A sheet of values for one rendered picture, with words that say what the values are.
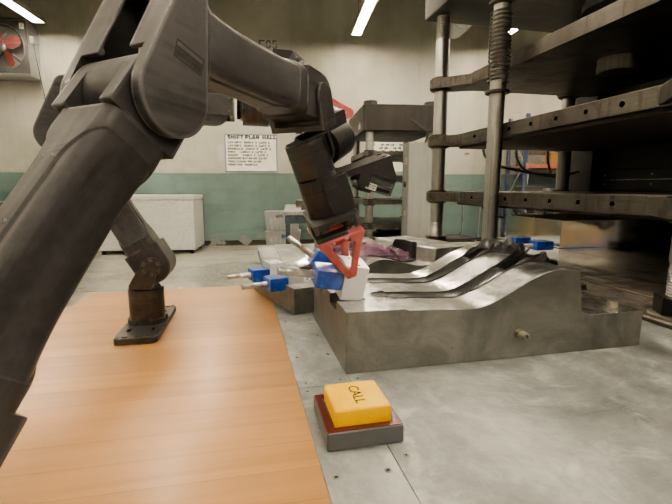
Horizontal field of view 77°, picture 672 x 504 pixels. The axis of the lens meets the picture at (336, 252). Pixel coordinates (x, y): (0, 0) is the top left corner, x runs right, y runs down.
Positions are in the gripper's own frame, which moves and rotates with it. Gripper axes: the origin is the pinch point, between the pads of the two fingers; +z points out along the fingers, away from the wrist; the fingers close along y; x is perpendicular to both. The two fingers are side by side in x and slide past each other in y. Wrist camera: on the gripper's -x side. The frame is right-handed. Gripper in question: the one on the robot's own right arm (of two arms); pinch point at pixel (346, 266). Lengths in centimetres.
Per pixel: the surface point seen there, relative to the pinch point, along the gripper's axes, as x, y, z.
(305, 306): 8.1, 20.0, 14.0
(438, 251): -27.0, 31.8, 19.4
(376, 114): -145, 433, 26
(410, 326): -4.9, -8.6, 8.5
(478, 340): -14.2, -9.2, 14.9
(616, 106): -84, 36, 2
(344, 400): 7.5, -22.3, 4.4
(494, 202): -70, 79, 33
